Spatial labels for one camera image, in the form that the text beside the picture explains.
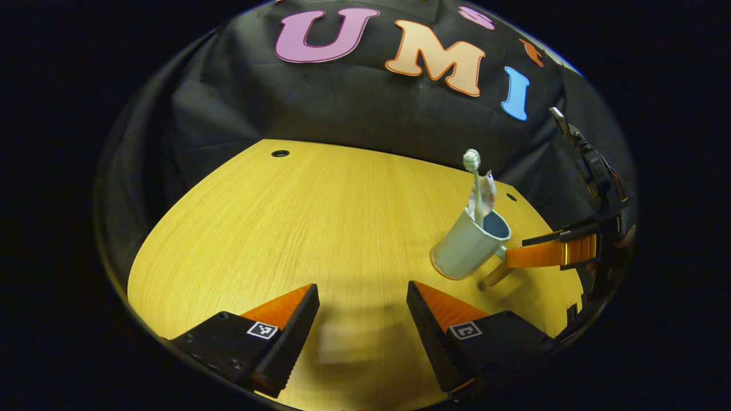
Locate wooden desktop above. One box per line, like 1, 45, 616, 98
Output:
127, 139, 584, 411

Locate pale green toothbrush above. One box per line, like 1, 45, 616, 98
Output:
463, 149, 486, 229

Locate black backdrop cloth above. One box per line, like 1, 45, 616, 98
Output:
94, 0, 637, 286

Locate pale green cup wooden handle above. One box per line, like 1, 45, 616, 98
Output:
429, 207, 515, 292

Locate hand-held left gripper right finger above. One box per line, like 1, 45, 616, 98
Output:
406, 280, 557, 400

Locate white toothpaste tube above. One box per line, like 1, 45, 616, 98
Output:
468, 170, 497, 220

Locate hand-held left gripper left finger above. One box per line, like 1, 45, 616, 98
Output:
163, 284, 320, 399

